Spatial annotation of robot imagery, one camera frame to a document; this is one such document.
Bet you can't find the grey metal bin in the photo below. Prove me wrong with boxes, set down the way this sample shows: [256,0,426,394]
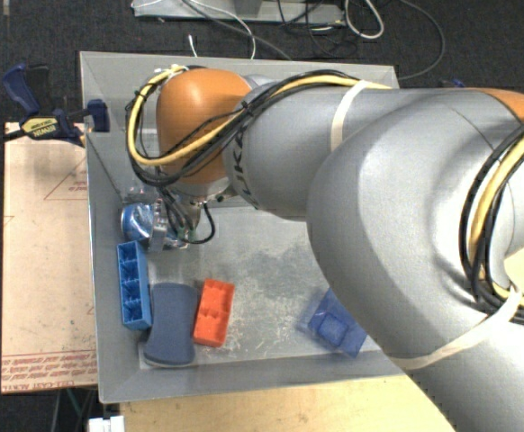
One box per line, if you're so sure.
[79,50,408,405]

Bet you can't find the pale grey metal gripper finger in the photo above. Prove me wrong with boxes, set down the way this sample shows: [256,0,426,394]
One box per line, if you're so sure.
[147,225,169,254]

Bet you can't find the brown cardboard board red print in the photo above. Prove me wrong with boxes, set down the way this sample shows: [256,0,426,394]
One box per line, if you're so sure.
[0,121,99,395]

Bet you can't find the clear plastic bottle blue label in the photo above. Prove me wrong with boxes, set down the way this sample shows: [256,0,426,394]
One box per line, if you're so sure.
[119,186,189,250]

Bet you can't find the long blue compartment block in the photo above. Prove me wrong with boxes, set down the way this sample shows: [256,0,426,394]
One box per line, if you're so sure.
[116,240,154,331]

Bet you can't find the dark grey-blue sponge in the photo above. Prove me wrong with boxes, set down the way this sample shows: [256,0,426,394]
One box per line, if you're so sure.
[142,282,200,369]

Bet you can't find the clear blue plastic box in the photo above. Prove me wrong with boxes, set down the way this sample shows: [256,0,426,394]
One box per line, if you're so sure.
[295,287,369,359]

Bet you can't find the orange compartment block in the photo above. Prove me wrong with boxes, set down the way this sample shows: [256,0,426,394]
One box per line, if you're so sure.
[192,278,237,348]

